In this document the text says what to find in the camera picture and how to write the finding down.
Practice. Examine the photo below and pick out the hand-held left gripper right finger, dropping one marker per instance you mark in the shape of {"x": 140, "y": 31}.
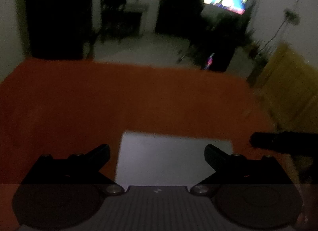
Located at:
{"x": 213, "y": 153}

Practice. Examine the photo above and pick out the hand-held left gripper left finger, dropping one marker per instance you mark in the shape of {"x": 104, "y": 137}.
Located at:
{"x": 100, "y": 152}

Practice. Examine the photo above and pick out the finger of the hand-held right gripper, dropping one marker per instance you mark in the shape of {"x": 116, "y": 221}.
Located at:
{"x": 270, "y": 140}

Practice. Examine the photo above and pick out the white paper sheet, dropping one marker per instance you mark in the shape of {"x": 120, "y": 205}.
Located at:
{"x": 161, "y": 156}

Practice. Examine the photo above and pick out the computer case with coloured lights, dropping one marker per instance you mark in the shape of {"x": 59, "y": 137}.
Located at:
{"x": 210, "y": 61}

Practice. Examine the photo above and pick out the dark desk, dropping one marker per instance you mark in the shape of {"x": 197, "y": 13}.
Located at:
{"x": 223, "y": 37}

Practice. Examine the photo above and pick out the dark wardrobe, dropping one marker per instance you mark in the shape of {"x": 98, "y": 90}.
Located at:
{"x": 54, "y": 17}

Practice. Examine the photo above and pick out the white side table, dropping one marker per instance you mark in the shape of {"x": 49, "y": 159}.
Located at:
{"x": 136, "y": 6}

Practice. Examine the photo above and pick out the dark wooden chair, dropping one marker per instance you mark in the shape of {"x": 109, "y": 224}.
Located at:
{"x": 113, "y": 0}

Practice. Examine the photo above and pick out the dark door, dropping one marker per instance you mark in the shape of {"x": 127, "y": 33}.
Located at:
{"x": 178, "y": 2}

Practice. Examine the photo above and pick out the wall power strip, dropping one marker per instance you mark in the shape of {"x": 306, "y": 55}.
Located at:
{"x": 290, "y": 15}

